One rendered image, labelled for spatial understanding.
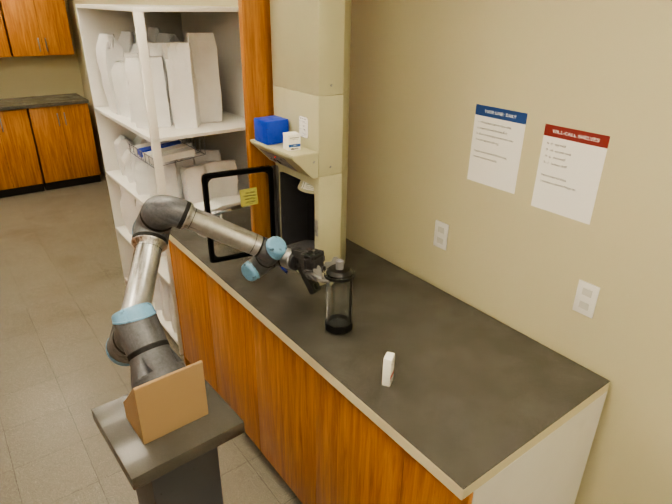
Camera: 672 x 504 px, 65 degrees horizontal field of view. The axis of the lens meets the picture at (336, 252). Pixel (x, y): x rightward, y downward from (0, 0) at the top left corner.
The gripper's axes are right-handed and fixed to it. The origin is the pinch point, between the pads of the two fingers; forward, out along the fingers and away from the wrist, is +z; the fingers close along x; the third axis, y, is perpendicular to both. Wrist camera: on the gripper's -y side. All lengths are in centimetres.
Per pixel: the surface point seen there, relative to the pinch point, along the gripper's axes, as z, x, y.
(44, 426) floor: -156, -57, -102
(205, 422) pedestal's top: 0, -61, -21
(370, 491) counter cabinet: 29, -24, -61
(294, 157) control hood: -24.4, 8.7, 38.3
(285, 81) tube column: -41, 25, 63
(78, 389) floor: -170, -31, -100
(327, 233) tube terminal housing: -23.5, 23.3, 4.6
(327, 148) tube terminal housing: -20.6, 22.9, 39.2
